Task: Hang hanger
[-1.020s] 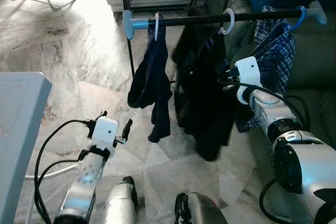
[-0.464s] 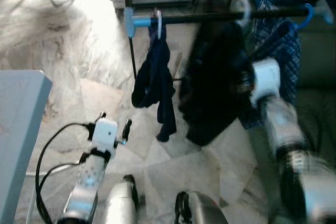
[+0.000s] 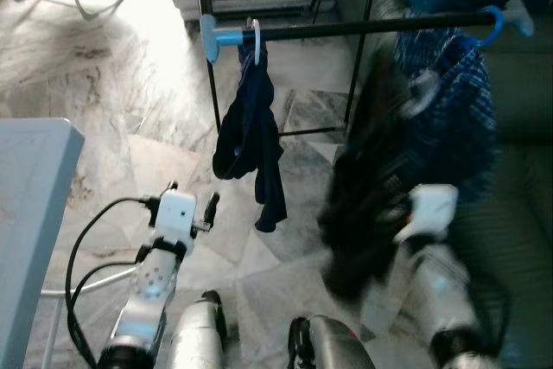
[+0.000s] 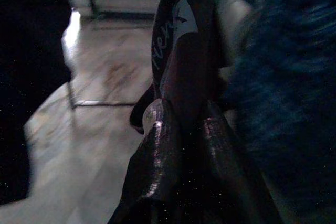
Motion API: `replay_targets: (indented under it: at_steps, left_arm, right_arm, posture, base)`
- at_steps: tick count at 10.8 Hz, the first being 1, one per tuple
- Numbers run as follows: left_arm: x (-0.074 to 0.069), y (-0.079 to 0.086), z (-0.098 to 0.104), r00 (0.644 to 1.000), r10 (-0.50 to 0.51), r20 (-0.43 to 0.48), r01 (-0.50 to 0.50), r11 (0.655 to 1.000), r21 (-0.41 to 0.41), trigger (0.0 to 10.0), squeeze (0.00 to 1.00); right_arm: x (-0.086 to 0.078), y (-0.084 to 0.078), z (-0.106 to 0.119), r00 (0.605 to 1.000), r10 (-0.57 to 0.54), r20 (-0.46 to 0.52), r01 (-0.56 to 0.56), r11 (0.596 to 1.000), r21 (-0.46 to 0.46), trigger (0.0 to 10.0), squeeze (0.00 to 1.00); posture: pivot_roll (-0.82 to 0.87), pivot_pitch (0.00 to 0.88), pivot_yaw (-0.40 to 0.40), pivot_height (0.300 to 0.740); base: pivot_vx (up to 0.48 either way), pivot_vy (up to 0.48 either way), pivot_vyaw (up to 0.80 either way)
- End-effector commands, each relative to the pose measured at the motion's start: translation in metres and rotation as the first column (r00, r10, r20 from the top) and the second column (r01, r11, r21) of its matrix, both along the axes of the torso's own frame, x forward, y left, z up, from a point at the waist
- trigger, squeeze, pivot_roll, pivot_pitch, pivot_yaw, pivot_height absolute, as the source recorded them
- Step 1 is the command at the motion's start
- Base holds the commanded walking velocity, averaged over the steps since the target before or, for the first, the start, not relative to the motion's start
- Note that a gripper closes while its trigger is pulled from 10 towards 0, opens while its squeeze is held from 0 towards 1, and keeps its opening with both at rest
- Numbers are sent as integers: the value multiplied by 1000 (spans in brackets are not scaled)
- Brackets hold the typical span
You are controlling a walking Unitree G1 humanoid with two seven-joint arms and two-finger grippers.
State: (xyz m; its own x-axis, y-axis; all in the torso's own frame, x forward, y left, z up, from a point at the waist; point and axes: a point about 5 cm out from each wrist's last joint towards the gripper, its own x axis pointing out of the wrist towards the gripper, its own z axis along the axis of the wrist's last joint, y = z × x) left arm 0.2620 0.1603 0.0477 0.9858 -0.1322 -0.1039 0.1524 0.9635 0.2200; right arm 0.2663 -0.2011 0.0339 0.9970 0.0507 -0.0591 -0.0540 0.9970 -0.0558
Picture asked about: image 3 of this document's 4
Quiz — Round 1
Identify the silver robot left leg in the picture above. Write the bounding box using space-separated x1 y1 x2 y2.
167 291 230 369

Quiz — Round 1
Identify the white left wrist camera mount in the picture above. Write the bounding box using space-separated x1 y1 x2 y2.
156 190 199 245

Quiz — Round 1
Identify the white plastic hanger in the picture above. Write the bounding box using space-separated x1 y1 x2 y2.
249 17 264 67

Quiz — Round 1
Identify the silver robot right leg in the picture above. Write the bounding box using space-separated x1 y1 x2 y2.
288 315 377 369

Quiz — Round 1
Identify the dark brown garment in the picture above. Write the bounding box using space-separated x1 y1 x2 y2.
318 45 420 302

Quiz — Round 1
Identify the white plastic box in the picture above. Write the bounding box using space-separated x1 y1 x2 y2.
167 0 211 24

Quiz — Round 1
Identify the black metal clothes rack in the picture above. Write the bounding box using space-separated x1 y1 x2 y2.
192 0 535 141

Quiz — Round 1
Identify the navy blue garment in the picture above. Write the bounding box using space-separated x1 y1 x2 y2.
213 41 289 233

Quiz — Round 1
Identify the blue plastic hanger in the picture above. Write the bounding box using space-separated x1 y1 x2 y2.
471 4 506 48

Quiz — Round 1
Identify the silver robot leg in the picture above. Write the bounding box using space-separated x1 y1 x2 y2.
167 291 230 369
288 315 377 369

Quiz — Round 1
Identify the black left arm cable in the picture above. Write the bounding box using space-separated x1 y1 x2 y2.
67 252 148 361
65 196 162 368

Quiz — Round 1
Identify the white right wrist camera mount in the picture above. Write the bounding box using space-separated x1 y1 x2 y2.
396 184 459 246

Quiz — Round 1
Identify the dark green sofa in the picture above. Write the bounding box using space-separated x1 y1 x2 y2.
337 0 553 369

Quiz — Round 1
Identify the blue plaid shirt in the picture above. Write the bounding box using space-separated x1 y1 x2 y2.
393 28 500 207

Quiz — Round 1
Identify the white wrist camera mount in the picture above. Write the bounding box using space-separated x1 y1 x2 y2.
156 190 199 245
396 184 459 246

